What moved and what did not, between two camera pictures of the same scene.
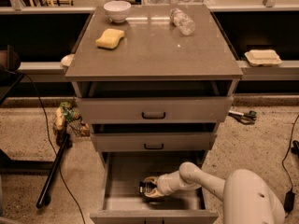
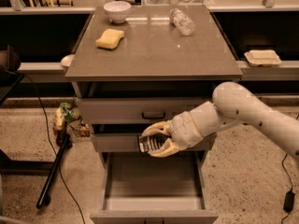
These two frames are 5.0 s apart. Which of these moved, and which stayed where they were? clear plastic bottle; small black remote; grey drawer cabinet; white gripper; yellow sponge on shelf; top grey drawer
Moved: white gripper; small black remote
Stayed: clear plastic bottle; top grey drawer; grey drawer cabinet; yellow sponge on shelf
